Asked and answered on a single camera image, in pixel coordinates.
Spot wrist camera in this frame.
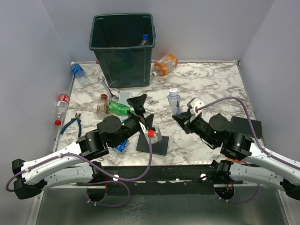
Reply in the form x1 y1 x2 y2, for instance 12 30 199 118
139 122 162 144
187 97 204 116

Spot blue handled pliers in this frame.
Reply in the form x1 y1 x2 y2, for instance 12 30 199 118
60 112 82 138

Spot black box at right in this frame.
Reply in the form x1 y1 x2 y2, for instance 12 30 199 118
231 116 263 139

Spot dark green bin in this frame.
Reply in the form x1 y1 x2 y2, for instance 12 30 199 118
89 13 156 88

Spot clear crushed water bottle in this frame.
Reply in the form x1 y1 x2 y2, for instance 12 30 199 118
167 88 180 115

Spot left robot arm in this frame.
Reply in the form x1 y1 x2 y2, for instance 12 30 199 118
6 94 162 200

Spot white smartphone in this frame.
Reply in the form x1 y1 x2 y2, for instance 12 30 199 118
118 91 131 105

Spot green crushed bottle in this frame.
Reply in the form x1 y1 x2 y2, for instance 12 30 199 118
107 101 134 116

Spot black mounting rail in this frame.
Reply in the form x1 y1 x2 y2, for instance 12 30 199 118
86 165 232 199

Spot Pepsi bottle near front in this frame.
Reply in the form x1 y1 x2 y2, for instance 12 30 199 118
109 139 129 162

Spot small red cap bottle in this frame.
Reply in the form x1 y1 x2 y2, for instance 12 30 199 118
96 94 108 119

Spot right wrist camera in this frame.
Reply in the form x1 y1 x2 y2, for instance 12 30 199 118
187 97 204 116

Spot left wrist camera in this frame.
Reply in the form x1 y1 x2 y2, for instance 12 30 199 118
139 122 162 144

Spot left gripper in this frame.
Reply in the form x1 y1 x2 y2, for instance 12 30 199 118
111 95 154 149

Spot aluminium frame rail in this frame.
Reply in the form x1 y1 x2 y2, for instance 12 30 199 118
28 187 108 225

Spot black flat box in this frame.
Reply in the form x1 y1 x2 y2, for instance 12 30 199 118
136 134 169 156

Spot blue label water bottle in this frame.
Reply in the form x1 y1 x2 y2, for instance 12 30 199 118
138 34 150 46

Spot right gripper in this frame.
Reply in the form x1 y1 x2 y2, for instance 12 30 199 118
173 111 218 147

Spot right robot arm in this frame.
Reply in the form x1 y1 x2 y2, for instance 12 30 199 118
173 112 300 200

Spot large orange jar bottle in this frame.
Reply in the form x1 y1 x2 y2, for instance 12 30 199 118
153 53 178 76

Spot red cola bottle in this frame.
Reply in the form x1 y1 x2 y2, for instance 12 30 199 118
54 91 70 126

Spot steel wrench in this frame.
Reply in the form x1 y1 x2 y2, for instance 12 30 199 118
97 76 118 101

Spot blue water bottle far left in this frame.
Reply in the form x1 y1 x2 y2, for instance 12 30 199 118
71 62 90 87

